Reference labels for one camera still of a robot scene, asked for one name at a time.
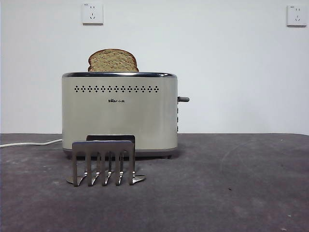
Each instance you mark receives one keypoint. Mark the cream two-slot toaster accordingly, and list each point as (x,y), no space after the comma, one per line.
(144,116)

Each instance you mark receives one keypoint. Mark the brown bread slice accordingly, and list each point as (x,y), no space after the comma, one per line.
(113,61)

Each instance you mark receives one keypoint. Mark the steel toast rack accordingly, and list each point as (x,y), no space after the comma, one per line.
(101,146)

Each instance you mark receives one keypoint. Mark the white wall socket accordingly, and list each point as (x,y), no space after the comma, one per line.
(92,14)
(297,16)

